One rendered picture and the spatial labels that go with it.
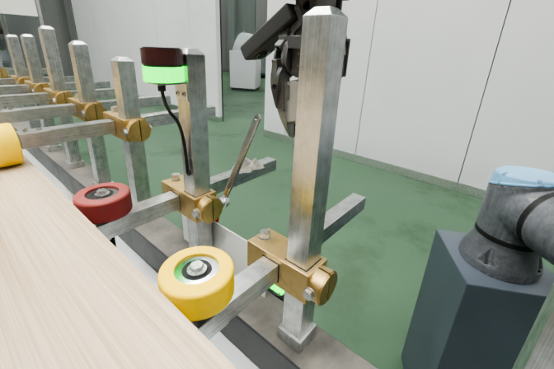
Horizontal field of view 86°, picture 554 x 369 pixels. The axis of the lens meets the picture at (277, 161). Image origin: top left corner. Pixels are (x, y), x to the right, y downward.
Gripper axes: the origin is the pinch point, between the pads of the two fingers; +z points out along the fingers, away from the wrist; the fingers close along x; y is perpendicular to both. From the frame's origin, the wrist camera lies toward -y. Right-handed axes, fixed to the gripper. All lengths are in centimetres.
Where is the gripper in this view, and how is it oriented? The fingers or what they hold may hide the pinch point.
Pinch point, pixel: (289, 128)
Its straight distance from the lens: 48.4
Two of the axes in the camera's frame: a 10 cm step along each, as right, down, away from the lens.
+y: 7.6, 2.6, -5.9
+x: 6.5, -2.5, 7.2
